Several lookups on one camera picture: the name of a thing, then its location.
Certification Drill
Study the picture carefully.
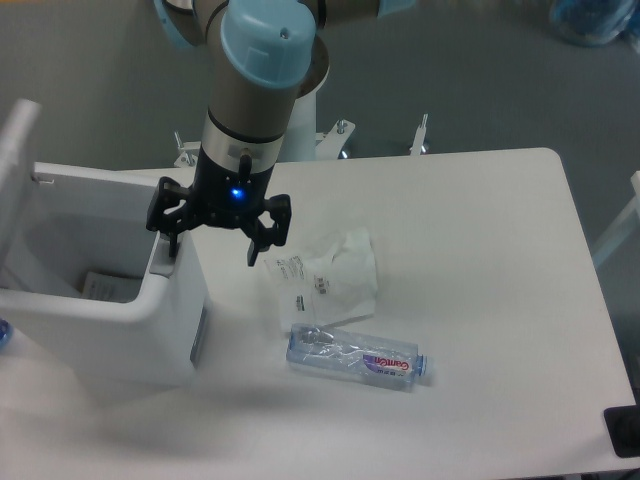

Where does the white push-lid trash can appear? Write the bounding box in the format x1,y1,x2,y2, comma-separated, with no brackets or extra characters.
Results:
1,99,210,385

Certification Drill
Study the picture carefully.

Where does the blue plastic bag on floor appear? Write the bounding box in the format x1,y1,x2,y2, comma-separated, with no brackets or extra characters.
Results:
548,0,639,47

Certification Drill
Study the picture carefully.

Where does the paper trash inside can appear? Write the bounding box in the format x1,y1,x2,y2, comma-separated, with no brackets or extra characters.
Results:
81,271,142,303

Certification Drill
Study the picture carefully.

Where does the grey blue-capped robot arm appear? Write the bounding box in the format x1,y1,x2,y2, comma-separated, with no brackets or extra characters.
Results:
146,0,414,265

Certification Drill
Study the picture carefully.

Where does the white metal base frame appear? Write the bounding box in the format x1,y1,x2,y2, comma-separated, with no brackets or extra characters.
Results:
173,113,430,168

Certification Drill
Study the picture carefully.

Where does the white frame at right edge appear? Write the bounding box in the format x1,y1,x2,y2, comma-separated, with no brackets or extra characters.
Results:
591,171,639,269

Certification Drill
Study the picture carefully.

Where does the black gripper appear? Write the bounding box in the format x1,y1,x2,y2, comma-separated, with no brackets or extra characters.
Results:
146,148,291,266

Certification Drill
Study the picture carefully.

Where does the crushed clear water bottle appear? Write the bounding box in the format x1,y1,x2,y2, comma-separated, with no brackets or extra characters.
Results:
286,323,433,391

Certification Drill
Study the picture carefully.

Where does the crumpled white plastic bag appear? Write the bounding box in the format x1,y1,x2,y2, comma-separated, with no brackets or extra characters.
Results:
264,227,378,332

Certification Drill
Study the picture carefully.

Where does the black device at table corner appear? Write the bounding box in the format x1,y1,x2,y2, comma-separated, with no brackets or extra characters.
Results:
604,405,639,458

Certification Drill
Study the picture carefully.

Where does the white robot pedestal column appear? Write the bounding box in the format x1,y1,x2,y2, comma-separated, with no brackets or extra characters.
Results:
278,36,330,163

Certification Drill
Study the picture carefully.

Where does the blue bottle at left edge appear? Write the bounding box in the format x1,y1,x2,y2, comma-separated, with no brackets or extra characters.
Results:
0,319,13,349

